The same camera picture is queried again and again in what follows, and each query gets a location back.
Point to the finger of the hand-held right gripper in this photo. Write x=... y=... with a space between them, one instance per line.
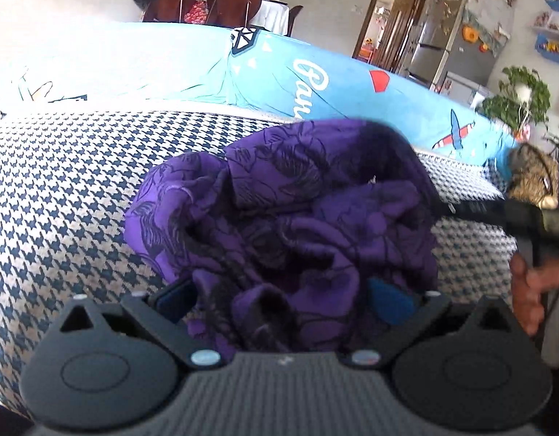
x=474 y=213

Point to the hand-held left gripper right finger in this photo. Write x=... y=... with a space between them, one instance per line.
x=390 y=303

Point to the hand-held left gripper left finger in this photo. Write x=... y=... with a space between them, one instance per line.
x=177 y=298

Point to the purple floral garment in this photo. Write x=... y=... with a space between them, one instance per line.
x=284 y=218

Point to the person's right hand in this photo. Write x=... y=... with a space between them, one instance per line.
x=529 y=286

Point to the leopard print cushion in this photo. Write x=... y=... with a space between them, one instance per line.
x=533 y=177

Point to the small white appliance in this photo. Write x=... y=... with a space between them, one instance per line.
x=465 y=88

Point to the green potted plant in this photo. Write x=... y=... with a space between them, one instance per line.
x=520 y=95

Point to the houndstooth sofa seat cover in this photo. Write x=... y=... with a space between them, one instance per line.
x=70 y=200

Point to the grey refrigerator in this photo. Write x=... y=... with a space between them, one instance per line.
x=470 y=50

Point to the blue script-print backrest cushion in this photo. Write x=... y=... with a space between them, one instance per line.
x=343 y=86

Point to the brown wooden door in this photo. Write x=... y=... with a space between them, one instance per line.
x=388 y=22

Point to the dark chair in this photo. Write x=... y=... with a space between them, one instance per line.
x=295 y=20

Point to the white tablecloth table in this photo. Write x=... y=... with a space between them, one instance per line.
x=272 y=16

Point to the red floral cloth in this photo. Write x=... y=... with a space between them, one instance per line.
x=196 y=12

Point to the brown wooden chair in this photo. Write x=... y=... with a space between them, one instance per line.
x=170 y=2
x=234 y=4

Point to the blue wall shelf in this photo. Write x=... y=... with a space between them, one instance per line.
x=551 y=47

